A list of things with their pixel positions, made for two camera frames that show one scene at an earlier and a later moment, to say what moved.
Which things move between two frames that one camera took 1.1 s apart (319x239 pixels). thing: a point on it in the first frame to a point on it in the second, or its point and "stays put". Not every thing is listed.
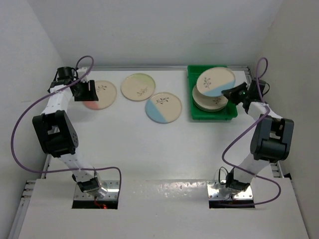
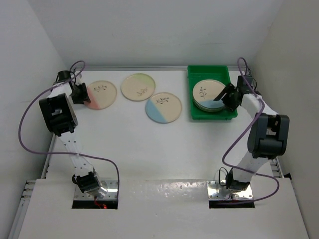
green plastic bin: [230, 112] stays put
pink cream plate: [106, 93] stays put
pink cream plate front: [209, 110] stays put
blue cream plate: [212, 81] to [205, 91]
